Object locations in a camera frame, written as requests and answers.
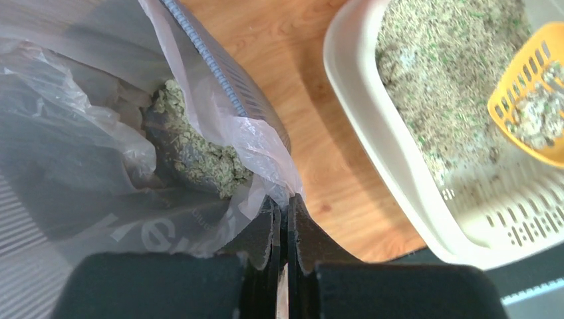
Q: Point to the translucent plastic bin liner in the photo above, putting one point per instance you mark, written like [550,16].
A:
[110,154]

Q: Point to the grey mesh trash bin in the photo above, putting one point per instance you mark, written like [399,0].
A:
[238,79]

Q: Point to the litter clumps in bin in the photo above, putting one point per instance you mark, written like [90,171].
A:
[184,157]

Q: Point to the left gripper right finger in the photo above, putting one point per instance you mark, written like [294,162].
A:
[308,245]

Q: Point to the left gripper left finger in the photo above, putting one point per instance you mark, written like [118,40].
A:
[259,245]

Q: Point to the cat litter granules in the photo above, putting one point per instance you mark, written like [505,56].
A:
[439,62]

